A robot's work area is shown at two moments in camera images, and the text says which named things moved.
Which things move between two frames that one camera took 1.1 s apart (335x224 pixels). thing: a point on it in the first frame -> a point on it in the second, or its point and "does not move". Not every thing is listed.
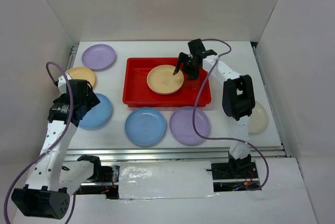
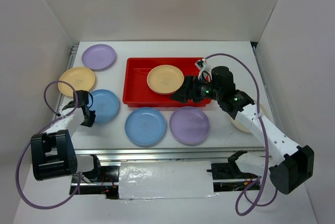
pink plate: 164,93 does not move
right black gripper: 192,75 -> 182,96
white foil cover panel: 166,180 does not move
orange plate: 160,79 does not move
